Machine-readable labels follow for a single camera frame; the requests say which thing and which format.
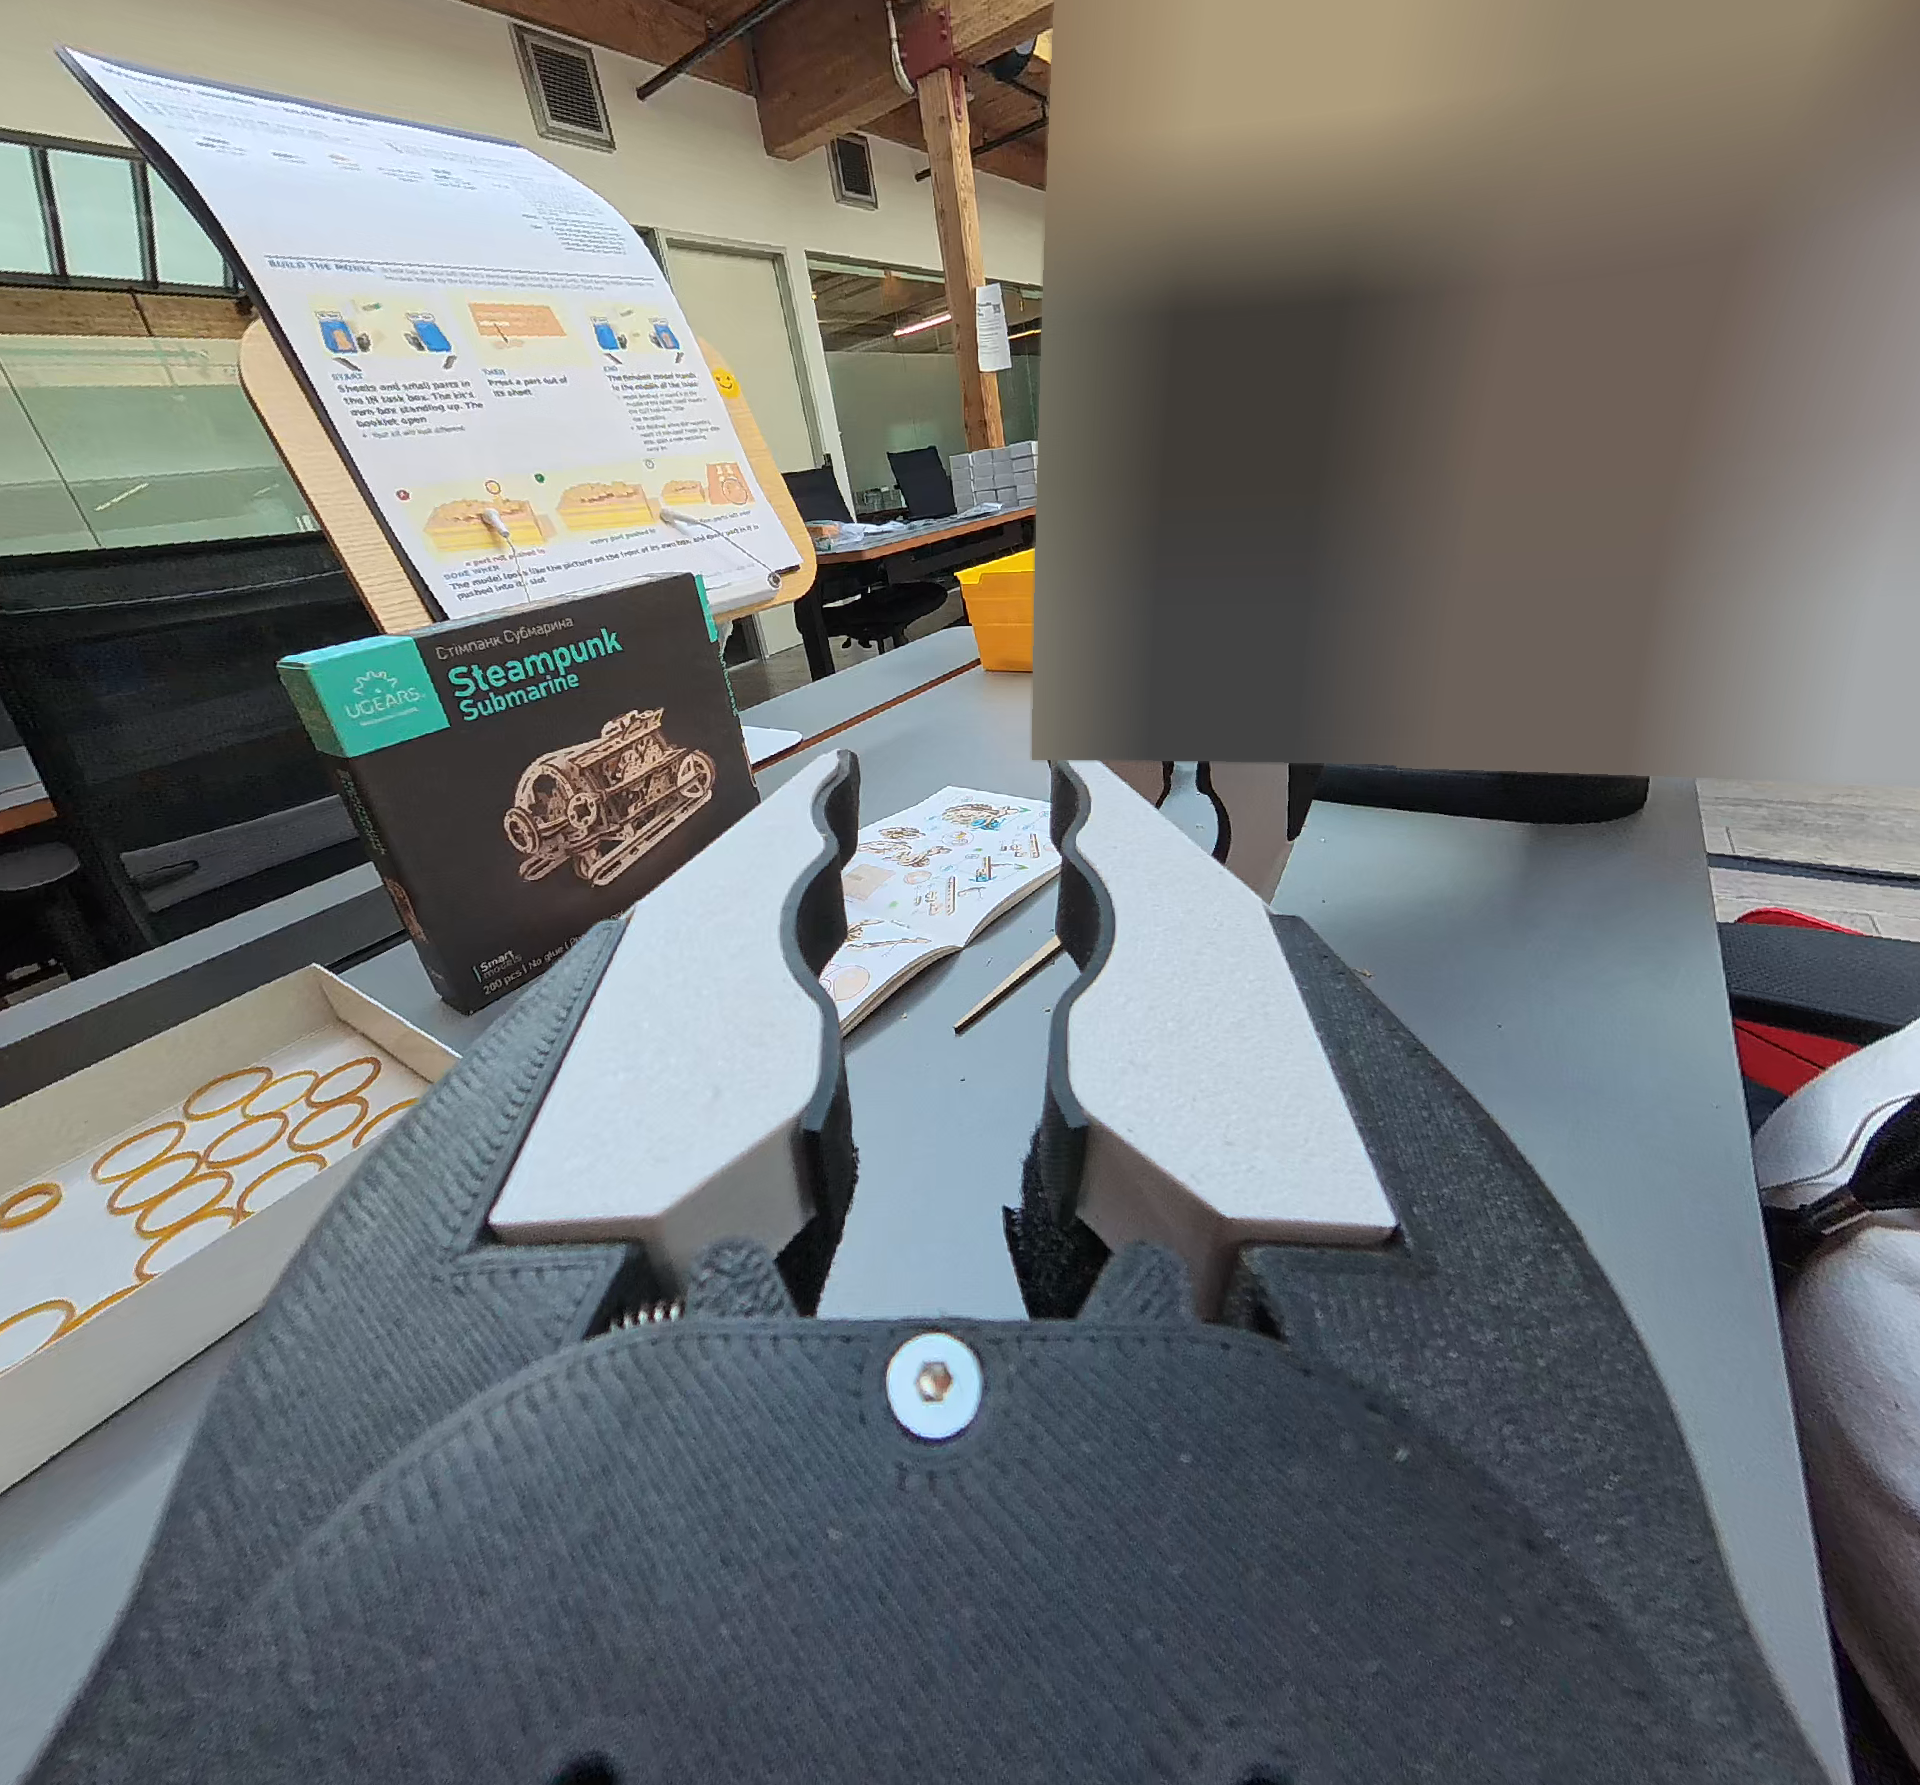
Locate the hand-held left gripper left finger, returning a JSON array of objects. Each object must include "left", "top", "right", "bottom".
[{"left": 486, "top": 749, "right": 864, "bottom": 1315}]

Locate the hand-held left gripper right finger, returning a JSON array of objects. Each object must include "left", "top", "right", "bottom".
[{"left": 1003, "top": 760, "right": 1403, "bottom": 1319}]

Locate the dark model kit box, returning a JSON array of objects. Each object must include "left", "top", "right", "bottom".
[{"left": 277, "top": 572, "right": 761, "bottom": 1015}]

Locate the thin wooden stick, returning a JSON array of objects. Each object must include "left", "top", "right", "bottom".
[{"left": 953, "top": 931, "right": 1070, "bottom": 1035}]

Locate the illustrated assembly booklet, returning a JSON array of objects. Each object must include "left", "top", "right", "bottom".
[{"left": 817, "top": 784, "right": 1067, "bottom": 1037}]

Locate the yellow plastic bin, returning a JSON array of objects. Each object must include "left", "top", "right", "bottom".
[{"left": 956, "top": 547, "right": 1036, "bottom": 675}]

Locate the background wooden desk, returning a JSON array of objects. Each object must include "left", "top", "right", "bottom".
[{"left": 792, "top": 503, "right": 1036, "bottom": 685}]

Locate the stack of grey boxes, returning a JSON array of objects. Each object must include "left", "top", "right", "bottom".
[{"left": 948, "top": 439, "right": 1041, "bottom": 516}]

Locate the group of yellow rubber bands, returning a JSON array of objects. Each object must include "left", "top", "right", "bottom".
[{"left": 0, "top": 1057, "right": 409, "bottom": 1342}]

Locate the red and black chair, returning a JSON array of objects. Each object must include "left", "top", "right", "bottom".
[{"left": 1715, "top": 905, "right": 1920, "bottom": 1085}]

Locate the black furniture unit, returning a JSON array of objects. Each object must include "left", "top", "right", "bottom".
[{"left": 0, "top": 532, "right": 426, "bottom": 981}]

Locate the wooden document stand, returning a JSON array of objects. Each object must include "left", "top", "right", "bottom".
[{"left": 239, "top": 313, "right": 818, "bottom": 633}]

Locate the white cardboard tray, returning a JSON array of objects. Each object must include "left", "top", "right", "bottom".
[{"left": 0, "top": 964, "right": 462, "bottom": 1495}]

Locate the person's white clothing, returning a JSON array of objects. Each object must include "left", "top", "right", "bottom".
[{"left": 1751, "top": 1016, "right": 1920, "bottom": 1785}]

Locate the printed instruction sheet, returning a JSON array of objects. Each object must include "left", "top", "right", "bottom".
[{"left": 60, "top": 49, "right": 812, "bottom": 620}]

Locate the wooden support post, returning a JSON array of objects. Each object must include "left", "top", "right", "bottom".
[{"left": 911, "top": 5, "right": 1010, "bottom": 455}]

